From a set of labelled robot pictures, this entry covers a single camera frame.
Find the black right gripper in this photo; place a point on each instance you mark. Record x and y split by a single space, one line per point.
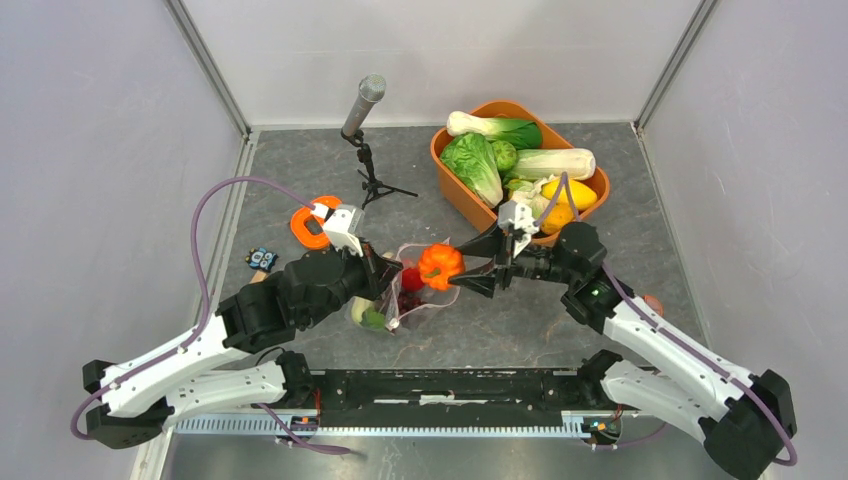
487 245

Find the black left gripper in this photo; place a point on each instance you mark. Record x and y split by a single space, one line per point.
376 269

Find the clear zip top bag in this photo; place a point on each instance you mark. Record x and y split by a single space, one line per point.
435 301

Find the red toy apple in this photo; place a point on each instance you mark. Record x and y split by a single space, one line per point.
411 280

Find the small orange toy pumpkin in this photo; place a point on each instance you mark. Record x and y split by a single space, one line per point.
438 263

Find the yellow orange toy fruit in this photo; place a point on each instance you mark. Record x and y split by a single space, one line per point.
559 216

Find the green bumpy custard apple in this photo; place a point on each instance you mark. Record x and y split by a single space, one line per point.
505 155

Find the yellow toy lemon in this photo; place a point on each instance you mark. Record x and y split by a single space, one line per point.
583 197

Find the white daikon radish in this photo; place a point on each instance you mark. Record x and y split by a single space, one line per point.
368 314

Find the purple toy grapes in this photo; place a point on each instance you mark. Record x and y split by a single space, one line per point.
408 301

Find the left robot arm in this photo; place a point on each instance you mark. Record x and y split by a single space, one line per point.
141 397

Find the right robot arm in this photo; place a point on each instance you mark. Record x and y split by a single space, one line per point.
745 422

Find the white toy cauliflower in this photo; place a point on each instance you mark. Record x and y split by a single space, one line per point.
529 193

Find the black microphone tripod stand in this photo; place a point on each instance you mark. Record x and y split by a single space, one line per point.
375 189

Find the blue owl wooden block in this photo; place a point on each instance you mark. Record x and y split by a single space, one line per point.
261 261

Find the green lettuce leaf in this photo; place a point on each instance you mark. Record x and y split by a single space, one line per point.
470 157

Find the white napa cabbage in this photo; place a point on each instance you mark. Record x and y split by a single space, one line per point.
536 164

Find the orange toy slice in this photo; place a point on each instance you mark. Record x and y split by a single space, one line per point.
654 304

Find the silver microphone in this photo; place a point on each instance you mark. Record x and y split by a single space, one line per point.
371 90

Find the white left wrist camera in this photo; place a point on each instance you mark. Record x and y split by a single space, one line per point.
340 225

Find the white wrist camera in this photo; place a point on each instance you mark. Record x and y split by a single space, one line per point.
516 221
340 225

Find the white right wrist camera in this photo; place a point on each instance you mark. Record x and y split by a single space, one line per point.
516 221

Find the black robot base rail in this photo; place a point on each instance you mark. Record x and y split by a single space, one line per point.
416 398

